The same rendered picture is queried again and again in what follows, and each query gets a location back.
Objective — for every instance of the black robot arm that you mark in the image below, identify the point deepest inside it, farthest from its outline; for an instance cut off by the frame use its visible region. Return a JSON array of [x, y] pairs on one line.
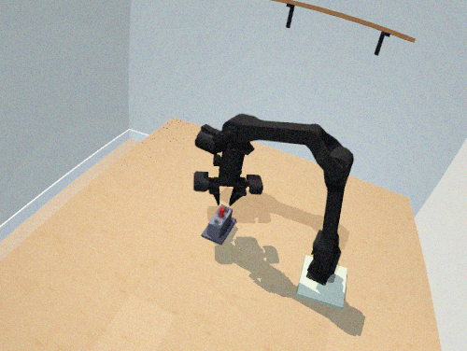
[[334, 159]]

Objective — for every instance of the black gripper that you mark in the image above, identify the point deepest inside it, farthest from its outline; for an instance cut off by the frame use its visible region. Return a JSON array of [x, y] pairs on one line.
[[228, 177]]

